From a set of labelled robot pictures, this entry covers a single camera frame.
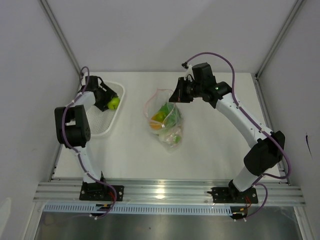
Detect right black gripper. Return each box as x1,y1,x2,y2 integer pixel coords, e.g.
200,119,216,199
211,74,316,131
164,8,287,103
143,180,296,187
169,77,204,103

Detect green apple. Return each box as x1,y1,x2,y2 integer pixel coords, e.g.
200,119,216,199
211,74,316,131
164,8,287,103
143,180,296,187
107,97,121,110

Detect green leafy lettuce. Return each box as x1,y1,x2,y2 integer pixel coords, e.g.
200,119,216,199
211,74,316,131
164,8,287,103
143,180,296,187
159,102,183,128

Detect clear zip top bag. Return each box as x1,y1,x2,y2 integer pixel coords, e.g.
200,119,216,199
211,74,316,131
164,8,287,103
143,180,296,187
143,89,184,150

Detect orange fruit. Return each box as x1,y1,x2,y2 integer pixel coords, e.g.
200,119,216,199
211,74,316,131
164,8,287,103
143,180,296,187
149,111,167,130

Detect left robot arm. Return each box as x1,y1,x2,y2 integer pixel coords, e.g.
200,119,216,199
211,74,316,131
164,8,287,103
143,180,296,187
54,75,125,200

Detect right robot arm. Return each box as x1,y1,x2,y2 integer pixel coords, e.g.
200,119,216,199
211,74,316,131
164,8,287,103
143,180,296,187
169,62,285,202

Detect white plastic basket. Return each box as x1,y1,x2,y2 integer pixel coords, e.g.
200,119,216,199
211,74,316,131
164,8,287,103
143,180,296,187
86,81,126,138

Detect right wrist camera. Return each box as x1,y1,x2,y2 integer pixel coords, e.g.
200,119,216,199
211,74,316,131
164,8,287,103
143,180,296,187
181,62,194,82

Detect aluminium mounting rail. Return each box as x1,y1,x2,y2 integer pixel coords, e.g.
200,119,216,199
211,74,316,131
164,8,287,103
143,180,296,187
33,178,306,207

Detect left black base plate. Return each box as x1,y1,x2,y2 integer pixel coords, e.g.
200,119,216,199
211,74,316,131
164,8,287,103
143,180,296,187
79,181,125,202

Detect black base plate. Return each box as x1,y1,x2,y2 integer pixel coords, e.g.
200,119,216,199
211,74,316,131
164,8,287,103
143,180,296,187
79,181,125,202
207,187,259,204

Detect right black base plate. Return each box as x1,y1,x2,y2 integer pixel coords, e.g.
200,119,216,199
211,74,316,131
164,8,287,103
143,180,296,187
207,187,259,204

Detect slotted cable duct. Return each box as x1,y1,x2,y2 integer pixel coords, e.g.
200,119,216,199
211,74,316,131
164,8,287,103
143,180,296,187
43,202,245,216

